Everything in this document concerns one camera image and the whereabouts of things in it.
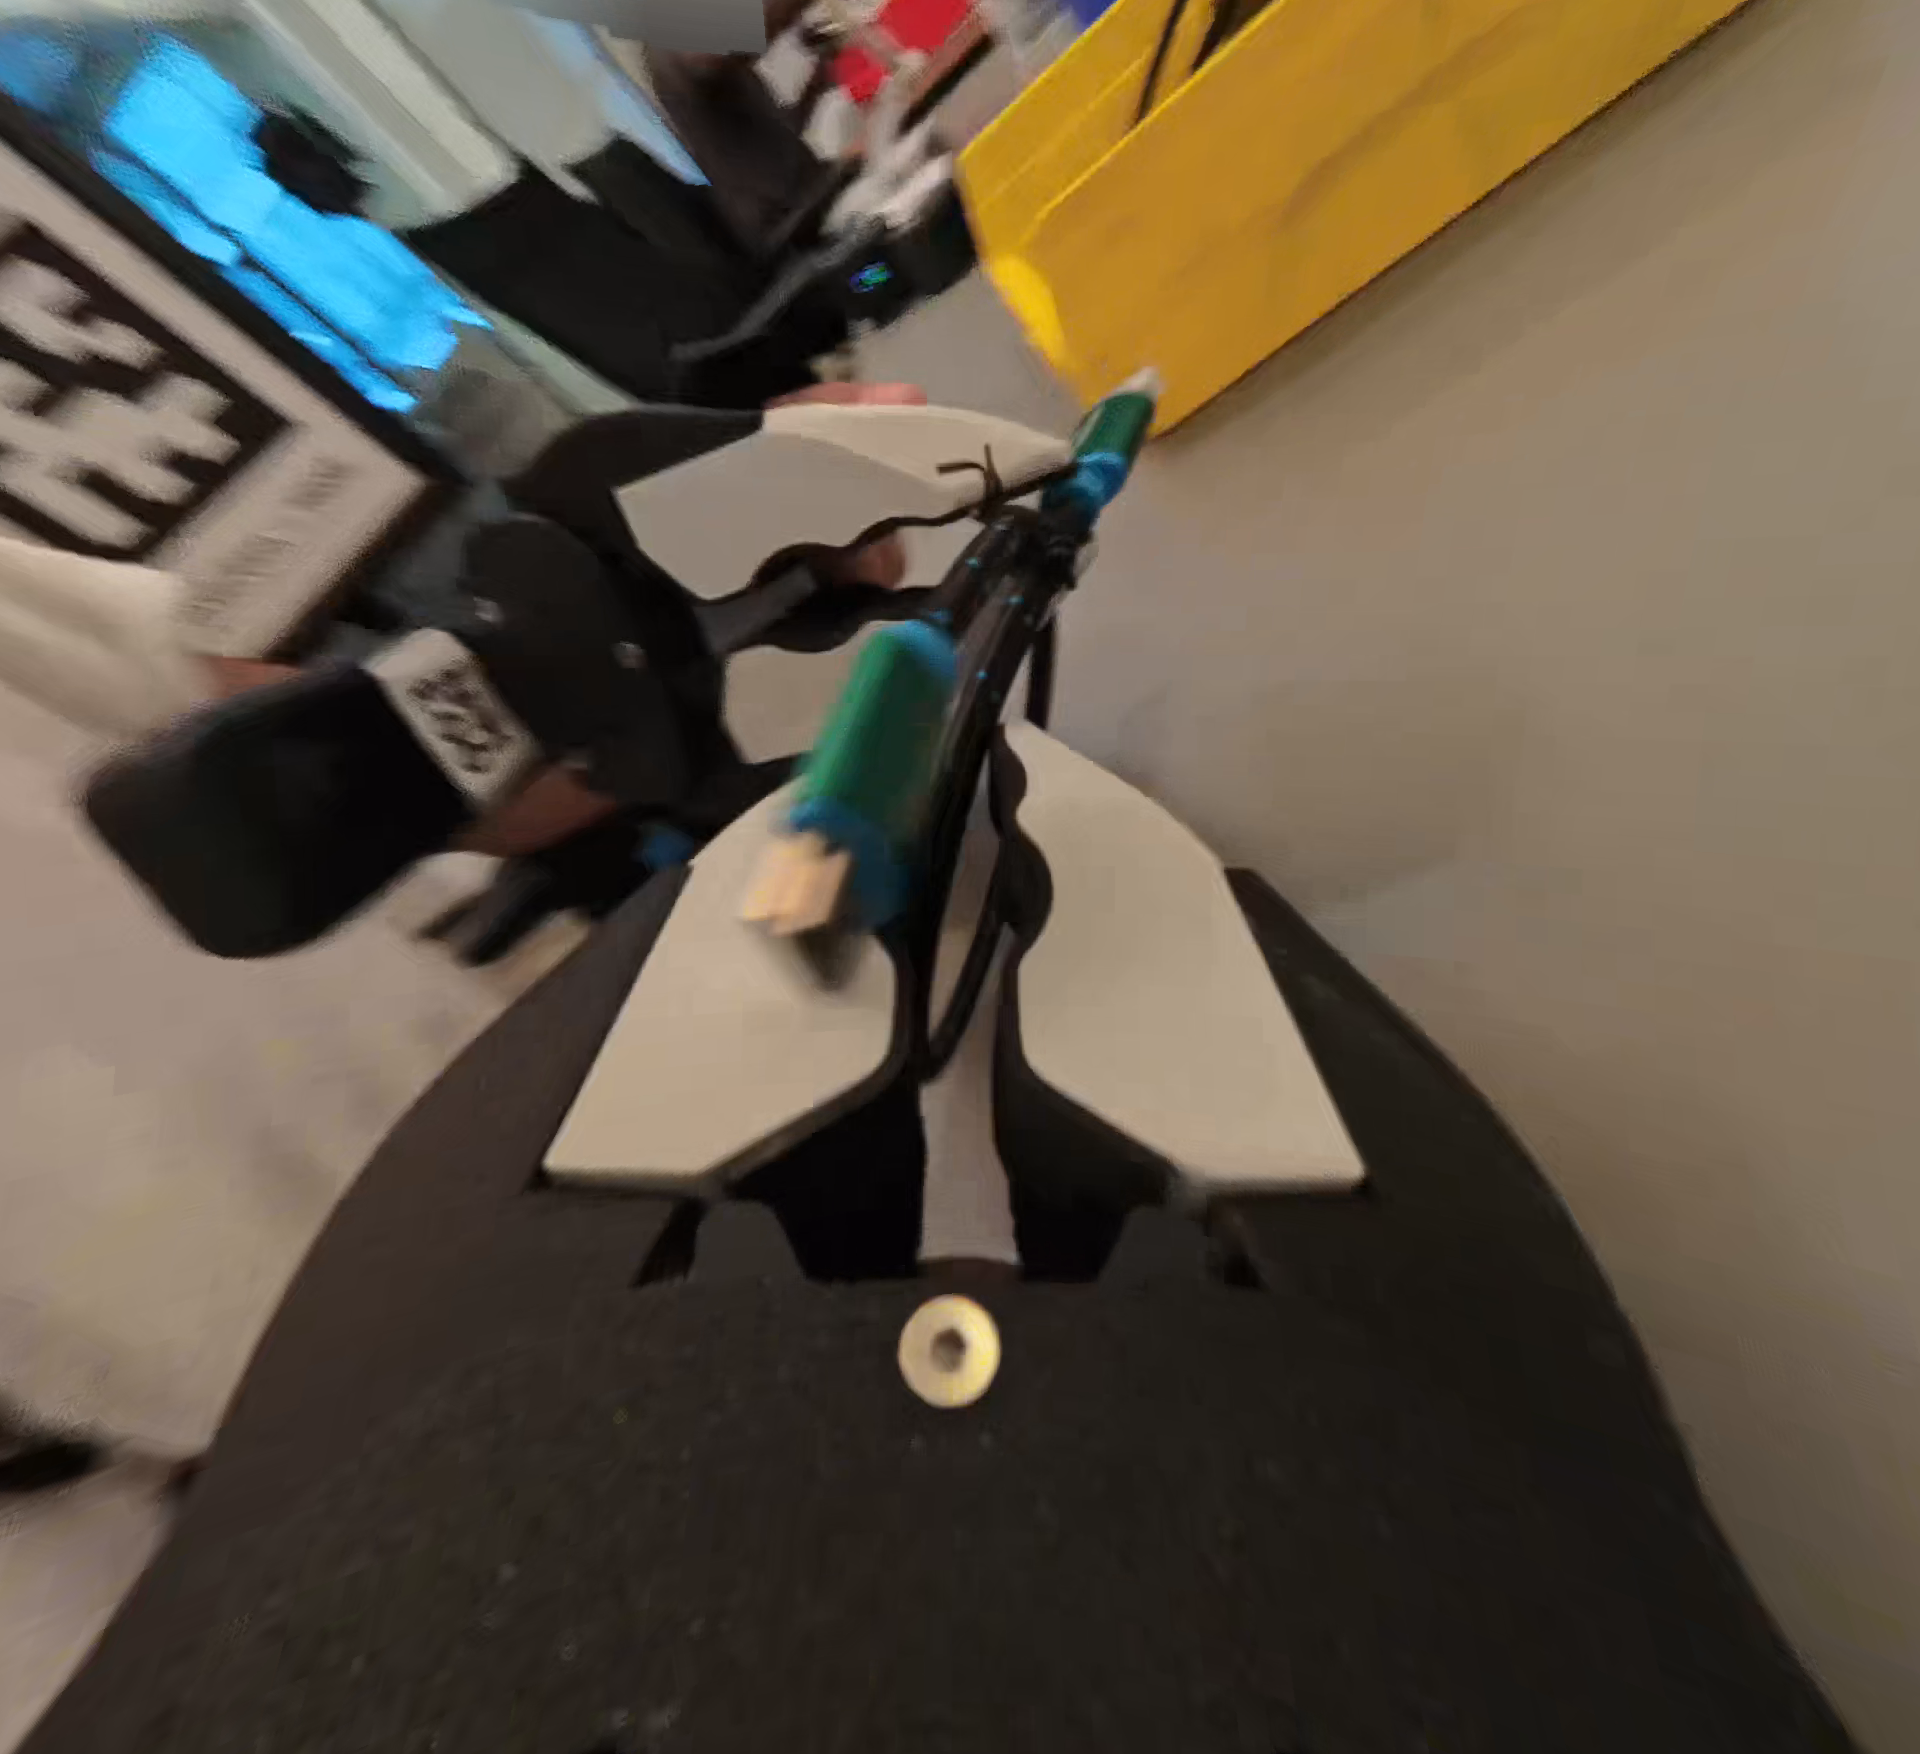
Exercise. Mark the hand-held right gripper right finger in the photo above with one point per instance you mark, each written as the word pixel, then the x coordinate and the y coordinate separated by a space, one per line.
pixel 1169 1035

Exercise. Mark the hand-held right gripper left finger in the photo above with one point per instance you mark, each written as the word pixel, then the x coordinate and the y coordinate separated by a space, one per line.
pixel 675 1066

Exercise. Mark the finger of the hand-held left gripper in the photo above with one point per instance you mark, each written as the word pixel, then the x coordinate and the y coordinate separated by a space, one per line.
pixel 839 481
pixel 787 622

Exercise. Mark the person's left hand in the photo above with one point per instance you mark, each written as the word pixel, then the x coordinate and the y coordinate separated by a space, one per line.
pixel 863 562

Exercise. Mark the red object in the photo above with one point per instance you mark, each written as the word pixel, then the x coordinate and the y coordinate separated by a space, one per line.
pixel 923 16

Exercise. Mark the yellow plastic bin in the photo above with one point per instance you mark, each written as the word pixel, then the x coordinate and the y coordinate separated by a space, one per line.
pixel 1350 135

